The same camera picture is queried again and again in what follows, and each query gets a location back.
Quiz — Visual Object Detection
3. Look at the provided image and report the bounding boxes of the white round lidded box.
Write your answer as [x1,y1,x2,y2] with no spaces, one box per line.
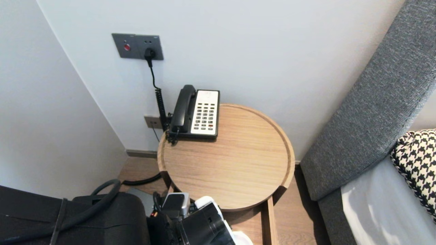
[232,231,254,245]

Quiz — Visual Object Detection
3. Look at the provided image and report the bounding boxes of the curved front wooden drawer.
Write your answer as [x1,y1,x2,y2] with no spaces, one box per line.
[223,197,278,245]

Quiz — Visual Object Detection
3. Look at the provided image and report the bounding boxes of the white left wrist end plate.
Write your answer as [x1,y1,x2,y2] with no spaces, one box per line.
[194,196,234,239]

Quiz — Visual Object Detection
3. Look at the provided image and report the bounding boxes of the round wooden side table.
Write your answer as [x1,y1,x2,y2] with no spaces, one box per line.
[157,104,295,212]

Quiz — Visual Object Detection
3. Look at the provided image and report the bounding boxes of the grey power adapter brick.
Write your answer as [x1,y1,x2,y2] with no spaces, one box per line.
[128,189,154,215]

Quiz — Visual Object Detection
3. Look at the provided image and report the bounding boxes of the grey skirting board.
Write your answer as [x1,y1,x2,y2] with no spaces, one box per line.
[126,149,159,159]

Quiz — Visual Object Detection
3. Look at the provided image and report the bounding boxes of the black and white desk telephone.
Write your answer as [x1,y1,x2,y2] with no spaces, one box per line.
[169,89,220,139]

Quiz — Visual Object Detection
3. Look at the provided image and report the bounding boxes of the black telephone handset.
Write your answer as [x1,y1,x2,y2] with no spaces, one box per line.
[170,85,197,133]

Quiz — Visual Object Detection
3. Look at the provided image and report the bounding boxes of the black power plug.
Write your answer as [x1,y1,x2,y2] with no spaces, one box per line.
[144,48,156,67]

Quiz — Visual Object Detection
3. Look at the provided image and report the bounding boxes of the grey upholstered headboard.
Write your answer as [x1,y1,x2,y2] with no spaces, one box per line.
[300,0,436,201]

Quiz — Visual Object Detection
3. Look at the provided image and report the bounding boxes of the black white houndstooth pillow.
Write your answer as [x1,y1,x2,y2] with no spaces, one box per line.
[389,129,436,223]

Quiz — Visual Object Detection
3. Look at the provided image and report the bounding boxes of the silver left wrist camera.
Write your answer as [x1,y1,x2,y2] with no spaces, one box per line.
[162,193,190,218]

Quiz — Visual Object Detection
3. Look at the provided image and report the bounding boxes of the black coiled handset cord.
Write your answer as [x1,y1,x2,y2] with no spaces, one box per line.
[166,126,181,145]

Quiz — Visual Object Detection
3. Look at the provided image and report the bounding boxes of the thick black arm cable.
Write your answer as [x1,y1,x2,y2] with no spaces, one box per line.
[0,179,122,244]

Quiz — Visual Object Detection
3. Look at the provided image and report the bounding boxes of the beige wall phone socket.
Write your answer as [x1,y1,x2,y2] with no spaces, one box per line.
[144,115,164,129]

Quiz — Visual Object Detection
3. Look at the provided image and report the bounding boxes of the grey fabric bed frame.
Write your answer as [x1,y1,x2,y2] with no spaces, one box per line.
[317,189,356,245]

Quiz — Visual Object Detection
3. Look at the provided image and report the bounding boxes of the black coiled power cable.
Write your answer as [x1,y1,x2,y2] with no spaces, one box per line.
[122,60,169,186]

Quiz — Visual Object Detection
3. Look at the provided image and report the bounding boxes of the grey wall power socket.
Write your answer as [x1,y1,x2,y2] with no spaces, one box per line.
[136,34,164,61]

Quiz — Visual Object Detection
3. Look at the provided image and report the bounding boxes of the grey switch plate red button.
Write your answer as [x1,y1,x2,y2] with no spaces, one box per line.
[112,33,138,59]

